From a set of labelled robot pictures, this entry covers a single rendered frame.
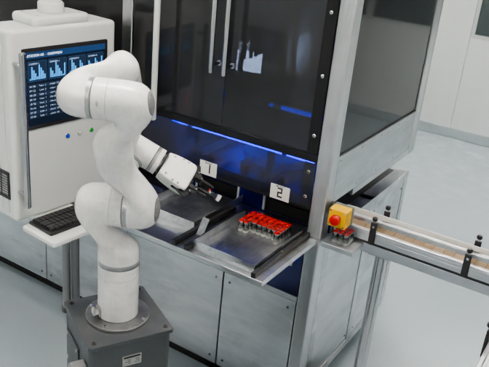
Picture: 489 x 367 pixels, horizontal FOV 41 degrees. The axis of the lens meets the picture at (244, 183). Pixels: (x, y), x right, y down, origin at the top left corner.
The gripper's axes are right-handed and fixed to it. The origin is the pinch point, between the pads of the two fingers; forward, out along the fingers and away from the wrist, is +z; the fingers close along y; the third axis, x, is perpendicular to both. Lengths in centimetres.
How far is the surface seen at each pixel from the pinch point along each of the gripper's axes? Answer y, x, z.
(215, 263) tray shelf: 4.7, -30.4, 18.9
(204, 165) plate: -42, -53, 1
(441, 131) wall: -384, -287, 223
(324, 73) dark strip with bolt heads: -59, 10, 17
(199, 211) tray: -24, -56, 9
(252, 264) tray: 2.9, -20.7, 28.8
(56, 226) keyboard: 6, -70, -36
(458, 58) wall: -424, -231, 189
